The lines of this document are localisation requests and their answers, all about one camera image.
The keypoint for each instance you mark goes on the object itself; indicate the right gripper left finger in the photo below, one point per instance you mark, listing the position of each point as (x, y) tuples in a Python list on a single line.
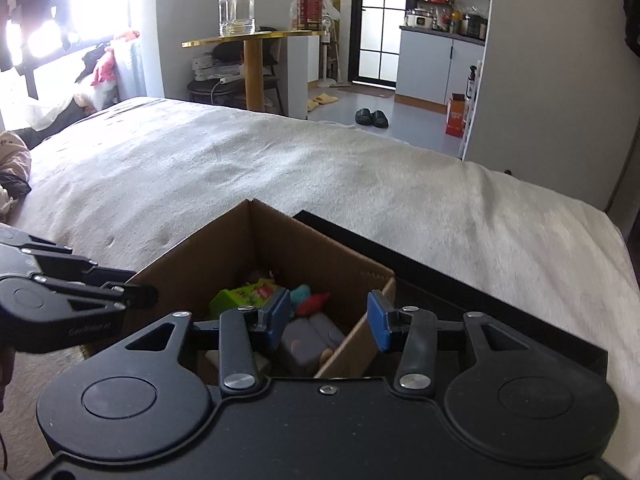
[(244, 332)]

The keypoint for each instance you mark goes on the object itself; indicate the white kitchen cabinet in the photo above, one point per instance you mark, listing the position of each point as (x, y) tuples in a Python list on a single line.
[(434, 65)]

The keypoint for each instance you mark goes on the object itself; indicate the black tray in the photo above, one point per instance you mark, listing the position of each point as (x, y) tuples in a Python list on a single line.
[(448, 298)]

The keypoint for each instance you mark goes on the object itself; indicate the green toy box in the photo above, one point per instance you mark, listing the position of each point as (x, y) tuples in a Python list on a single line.
[(257, 295)]

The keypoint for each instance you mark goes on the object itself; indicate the grey purple block toy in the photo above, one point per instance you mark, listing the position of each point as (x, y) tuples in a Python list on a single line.
[(308, 343)]

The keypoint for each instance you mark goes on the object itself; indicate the yellow slippers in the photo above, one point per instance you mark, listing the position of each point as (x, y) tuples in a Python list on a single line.
[(321, 100)]

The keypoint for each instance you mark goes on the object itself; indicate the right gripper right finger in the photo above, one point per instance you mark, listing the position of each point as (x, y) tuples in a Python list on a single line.
[(412, 332)]

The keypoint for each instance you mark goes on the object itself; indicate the gold round side table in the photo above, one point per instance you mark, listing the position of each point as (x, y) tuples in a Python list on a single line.
[(252, 47)]

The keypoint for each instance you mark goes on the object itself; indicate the brown cardboard box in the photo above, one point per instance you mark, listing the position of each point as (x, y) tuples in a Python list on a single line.
[(254, 241)]

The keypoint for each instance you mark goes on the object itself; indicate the white bed blanket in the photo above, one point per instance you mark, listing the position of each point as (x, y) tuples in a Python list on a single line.
[(126, 184)]

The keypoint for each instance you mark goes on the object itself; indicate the red canister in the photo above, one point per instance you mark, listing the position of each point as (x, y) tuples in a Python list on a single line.
[(309, 14)]

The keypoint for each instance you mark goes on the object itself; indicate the clear glass jar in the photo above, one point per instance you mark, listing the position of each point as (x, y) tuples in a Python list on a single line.
[(236, 17)]

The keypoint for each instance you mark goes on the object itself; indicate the black slippers pair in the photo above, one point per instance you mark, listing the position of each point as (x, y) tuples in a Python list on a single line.
[(376, 119)]

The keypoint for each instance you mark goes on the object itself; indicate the orange cardboard box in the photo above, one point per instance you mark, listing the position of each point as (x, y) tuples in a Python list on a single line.
[(455, 122)]

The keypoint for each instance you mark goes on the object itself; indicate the blue red monster toy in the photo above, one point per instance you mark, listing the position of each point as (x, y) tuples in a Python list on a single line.
[(305, 304)]

